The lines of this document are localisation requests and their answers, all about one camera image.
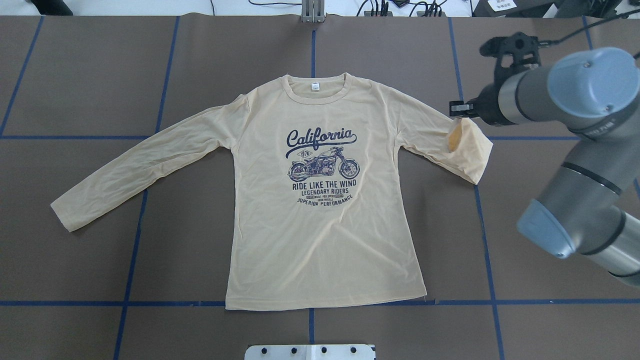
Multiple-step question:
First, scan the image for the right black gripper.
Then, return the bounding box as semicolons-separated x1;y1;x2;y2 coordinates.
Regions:
449;32;541;126

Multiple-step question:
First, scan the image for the cream long-sleeve graphic shirt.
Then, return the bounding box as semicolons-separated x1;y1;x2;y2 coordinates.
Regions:
50;73;493;312

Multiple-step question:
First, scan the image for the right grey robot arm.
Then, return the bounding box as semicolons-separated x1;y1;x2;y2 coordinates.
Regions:
449;32;640;287

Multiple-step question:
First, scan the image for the aluminium camera post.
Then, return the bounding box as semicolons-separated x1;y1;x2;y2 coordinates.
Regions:
301;0;326;23

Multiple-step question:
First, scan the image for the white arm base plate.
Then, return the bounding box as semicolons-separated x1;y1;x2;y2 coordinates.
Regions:
244;343;377;360

